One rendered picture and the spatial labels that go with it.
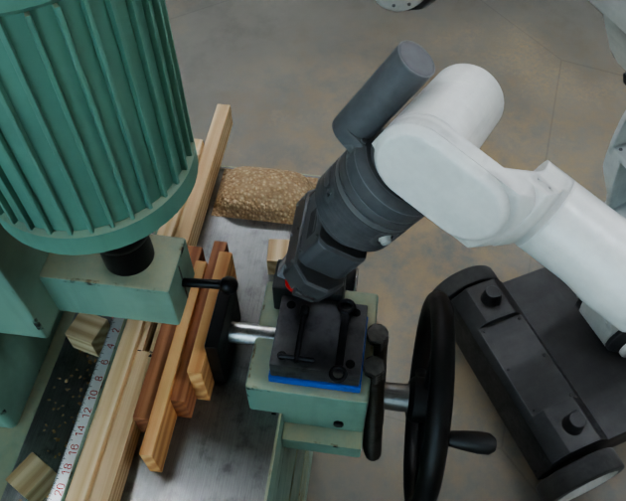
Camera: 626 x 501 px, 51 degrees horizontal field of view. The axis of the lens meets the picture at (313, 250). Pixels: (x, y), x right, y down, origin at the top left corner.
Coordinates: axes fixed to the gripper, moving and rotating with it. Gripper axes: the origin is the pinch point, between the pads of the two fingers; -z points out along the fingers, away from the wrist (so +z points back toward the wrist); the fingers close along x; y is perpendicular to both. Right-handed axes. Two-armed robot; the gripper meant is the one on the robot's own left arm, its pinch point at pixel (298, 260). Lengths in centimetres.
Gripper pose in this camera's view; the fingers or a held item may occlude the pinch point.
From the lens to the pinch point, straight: 68.6
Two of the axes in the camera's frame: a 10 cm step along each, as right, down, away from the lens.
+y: -8.6, -3.9, -3.4
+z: 4.9, -4.5, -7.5
